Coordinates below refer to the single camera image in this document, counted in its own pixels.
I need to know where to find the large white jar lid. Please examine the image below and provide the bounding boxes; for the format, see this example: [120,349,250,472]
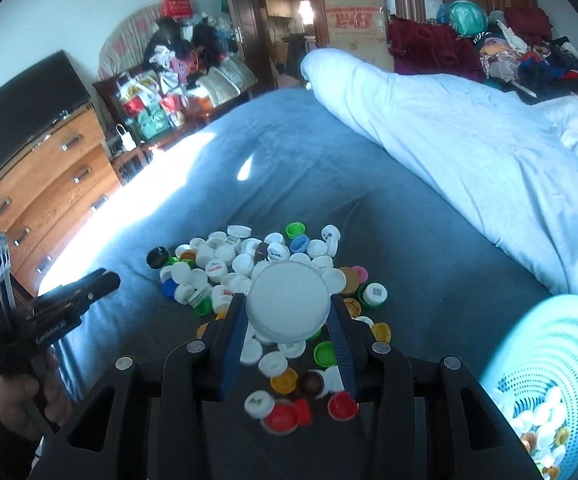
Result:
[246,261,330,344]

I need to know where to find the left hand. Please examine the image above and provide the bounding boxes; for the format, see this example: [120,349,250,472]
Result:
[0,348,73,441]

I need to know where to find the green bottle cap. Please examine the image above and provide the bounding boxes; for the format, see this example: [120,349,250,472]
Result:
[313,340,338,368]

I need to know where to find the red flip cap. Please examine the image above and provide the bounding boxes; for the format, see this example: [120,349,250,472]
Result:
[261,399,314,437]

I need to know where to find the blue bed sheet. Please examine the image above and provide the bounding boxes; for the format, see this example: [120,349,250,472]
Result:
[42,90,548,398]

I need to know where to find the black bottle cap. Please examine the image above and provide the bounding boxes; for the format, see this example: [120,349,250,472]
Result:
[146,246,171,270]

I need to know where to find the wooden dresser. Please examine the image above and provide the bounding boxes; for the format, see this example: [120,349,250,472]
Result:
[0,105,120,296]

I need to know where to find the light blue plastic basket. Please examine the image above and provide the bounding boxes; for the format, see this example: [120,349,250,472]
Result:
[480,295,578,479]

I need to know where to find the black television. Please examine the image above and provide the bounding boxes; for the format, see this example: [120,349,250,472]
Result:
[0,50,91,169]

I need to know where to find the light blue rolled duvet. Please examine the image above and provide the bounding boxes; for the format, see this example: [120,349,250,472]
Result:
[301,48,578,295]

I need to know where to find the cluttered side table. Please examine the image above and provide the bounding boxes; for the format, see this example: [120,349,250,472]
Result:
[95,0,257,148]

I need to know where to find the dark red blanket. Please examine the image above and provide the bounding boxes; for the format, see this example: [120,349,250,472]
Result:
[388,16,485,82]

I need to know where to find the cardboard box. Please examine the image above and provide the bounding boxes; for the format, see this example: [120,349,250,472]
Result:
[324,0,394,73]

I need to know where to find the pile of clothes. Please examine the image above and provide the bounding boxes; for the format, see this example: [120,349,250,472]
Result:
[473,6,578,104]

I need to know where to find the teal round bag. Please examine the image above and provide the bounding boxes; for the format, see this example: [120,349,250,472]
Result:
[436,0,488,37]

